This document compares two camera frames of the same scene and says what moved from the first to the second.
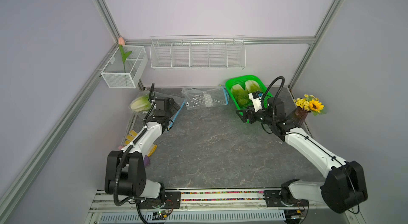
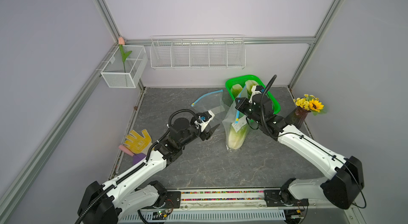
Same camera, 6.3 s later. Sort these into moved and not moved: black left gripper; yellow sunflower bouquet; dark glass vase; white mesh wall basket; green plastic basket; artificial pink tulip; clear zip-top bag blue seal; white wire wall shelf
Moved: clear zip-top bag blue seal; black left gripper
Not moved: dark glass vase; white mesh wall basket; yellow sunflower bouquet; artificial pink tulip; green plastic basket; white wire wall shelf
